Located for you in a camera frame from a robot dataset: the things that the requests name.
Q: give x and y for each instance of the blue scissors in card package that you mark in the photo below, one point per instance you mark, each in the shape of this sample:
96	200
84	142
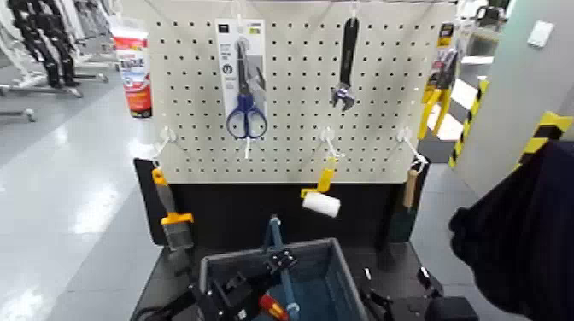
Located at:
242	67

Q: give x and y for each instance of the white perforated pegboard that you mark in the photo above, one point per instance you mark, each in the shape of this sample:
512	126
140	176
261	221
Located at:
296	67

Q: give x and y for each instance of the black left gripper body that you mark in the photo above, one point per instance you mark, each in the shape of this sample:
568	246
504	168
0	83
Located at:
233	296

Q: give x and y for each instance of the black backing board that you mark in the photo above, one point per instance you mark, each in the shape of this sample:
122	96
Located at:
233	210

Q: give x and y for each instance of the dark navy cloth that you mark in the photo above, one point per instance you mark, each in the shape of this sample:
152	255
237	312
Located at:
524	233

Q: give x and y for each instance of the white pegboard hook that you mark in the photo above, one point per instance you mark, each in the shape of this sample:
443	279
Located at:
328	136
247	148
165	136
354	10
410	145
239	11

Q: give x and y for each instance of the white wall switch plate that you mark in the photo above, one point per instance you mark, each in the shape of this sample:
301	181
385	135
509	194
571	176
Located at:
540	33

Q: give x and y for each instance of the red and yellow tool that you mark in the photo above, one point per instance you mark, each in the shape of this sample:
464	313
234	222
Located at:
272	307

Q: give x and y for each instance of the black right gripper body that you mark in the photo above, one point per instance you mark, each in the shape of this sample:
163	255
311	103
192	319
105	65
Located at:
435	311

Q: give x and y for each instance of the blue plastic crate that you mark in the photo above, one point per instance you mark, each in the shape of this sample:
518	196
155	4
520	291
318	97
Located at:
323	278

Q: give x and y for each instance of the black adjustable wrench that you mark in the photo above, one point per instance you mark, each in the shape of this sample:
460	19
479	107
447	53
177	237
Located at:
348	54

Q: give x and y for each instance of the yellow pliers in card package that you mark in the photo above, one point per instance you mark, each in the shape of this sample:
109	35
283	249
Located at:
437	89

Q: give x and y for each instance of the red white sealant tube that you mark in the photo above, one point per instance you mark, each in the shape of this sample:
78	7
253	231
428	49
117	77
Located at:
134	71

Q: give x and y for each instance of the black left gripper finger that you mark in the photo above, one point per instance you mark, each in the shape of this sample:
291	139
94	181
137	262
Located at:
274	264
289	258

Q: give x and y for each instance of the yellow black hazard corner guard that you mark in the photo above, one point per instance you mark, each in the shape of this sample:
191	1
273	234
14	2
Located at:
545	132
468	121

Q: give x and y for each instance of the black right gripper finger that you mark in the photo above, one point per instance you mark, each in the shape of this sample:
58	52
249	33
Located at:
429	280
367	282

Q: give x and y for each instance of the small yellow paint roller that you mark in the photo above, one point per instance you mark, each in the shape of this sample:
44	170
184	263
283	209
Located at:
322	204

